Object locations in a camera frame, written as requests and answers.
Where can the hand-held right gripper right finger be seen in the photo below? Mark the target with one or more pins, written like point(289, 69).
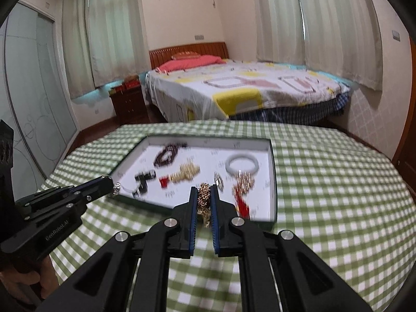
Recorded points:
point(215, 234)

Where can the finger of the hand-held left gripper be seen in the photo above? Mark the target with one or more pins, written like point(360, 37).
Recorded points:
point(91, 183)
point(91, 196)

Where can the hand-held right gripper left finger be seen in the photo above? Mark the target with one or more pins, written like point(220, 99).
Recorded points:
point(193, 230)

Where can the red and gold ornament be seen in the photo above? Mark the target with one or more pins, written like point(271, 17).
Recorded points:
point(163, 182)

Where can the green cardboard tray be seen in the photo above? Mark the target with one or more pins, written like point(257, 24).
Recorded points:
point(208, 152)

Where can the white bangle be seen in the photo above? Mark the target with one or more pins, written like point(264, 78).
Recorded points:
point(242, 157)

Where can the person's left hand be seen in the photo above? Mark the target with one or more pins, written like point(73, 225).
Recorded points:
point(48, 273)

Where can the red tassel pendant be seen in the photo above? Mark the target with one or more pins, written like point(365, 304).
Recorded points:
point(242, 206)

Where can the black hair clip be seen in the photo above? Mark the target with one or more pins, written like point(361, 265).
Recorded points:
point(143, 177)

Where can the dark wooden nightstand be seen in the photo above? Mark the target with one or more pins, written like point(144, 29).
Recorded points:
point(128, 105)

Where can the frosted glass sliding door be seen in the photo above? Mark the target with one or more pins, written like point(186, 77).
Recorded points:
point(32, 104)

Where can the red box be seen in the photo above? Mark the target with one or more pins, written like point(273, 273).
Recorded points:
point(132, 84)

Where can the green checked tablecloth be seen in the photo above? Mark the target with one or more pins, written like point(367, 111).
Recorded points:
point(325, 185)

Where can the white curtain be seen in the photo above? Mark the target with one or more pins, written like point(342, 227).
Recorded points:
point(76, 39)
point(341, 29)
point(279, 19)
point(117, 29)

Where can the wooden headboard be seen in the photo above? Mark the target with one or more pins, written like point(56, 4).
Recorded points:
point(162, 53)

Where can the bed with patterned quilt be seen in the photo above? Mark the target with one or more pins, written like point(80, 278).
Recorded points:
point(243, 84)

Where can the pink pillow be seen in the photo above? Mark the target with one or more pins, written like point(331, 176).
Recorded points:
point(191, 63)

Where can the patterned orange pillow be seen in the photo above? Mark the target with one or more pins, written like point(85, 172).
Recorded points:
point(185, 55)

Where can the wooden door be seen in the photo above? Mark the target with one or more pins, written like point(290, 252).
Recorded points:
point(406, 120)

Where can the wall socket plate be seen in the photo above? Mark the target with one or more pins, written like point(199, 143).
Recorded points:
point(199, 36)

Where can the wall light switch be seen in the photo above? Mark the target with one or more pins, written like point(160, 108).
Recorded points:
point(396, 35)

